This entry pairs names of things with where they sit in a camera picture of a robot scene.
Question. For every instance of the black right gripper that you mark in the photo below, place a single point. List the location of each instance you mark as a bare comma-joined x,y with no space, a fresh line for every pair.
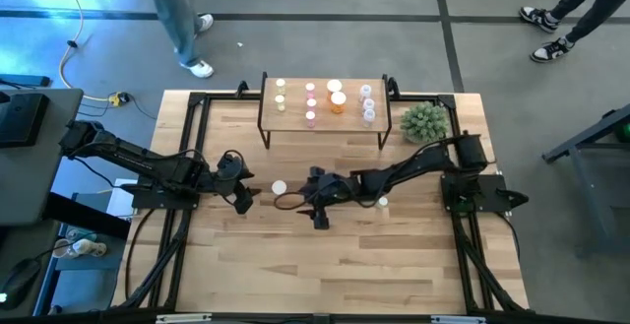
330,191

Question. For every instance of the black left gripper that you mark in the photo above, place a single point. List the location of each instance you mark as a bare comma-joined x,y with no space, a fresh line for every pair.
233,176

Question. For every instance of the large pale green medicine bottle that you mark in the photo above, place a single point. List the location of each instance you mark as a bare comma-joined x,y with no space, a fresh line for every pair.
279,187

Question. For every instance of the small pale green medicine bottle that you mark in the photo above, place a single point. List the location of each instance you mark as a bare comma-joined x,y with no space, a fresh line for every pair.
383,202
279,102
280,84

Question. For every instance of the tall pink medicine bottle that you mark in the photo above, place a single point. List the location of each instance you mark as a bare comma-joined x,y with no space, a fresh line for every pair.
310,118

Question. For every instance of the small pink medicine bottle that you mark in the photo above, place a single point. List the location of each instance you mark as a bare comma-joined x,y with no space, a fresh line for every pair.
309,88
311,104

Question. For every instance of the clear medicine bottle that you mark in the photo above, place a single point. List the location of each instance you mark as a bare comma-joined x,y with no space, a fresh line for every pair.
368,117
365,91
368,104

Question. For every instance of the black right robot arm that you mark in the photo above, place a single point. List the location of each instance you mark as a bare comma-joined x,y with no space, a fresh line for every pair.
418,164

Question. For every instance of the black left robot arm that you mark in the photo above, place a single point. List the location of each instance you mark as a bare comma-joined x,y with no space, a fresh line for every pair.
147,164

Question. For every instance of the wooden shelf black metal legs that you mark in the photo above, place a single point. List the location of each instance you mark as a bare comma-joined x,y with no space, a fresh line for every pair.
295,122

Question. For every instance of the potted green artificial plant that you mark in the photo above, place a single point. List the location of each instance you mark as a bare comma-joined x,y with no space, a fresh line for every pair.
424,123

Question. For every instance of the white paper sheet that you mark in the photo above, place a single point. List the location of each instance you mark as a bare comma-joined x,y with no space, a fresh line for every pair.
115,206

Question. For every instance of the yellow plug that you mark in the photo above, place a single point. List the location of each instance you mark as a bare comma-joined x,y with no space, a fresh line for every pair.
117,99

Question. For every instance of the person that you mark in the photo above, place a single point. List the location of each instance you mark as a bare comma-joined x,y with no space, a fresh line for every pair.
172,19
590,4

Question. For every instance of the grey desk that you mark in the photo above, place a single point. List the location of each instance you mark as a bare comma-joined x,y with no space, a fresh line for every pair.
44,181

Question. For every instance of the dark blue flat panel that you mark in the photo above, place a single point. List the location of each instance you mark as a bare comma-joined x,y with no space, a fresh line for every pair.
24,80

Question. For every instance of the black computer mouse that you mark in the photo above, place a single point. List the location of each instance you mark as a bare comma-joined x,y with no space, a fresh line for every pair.
19,282

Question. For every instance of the grey metal table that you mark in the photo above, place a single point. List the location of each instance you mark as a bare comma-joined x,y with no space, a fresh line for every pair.
566,147

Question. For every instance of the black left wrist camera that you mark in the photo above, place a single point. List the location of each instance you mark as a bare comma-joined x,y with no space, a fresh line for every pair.
244,205

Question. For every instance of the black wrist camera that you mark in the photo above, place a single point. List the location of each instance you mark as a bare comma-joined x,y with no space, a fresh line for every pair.
244,205
321,221

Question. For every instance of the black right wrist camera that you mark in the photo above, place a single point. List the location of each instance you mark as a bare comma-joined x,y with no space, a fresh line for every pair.
321,221

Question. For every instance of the black aluminium table frame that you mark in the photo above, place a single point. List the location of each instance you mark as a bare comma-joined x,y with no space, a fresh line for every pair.
196,98

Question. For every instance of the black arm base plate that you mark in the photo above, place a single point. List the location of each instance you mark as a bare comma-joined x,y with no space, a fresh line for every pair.
147,198
492,191

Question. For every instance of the white bracket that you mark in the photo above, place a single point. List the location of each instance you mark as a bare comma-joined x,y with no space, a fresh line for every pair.
182,318
458,320

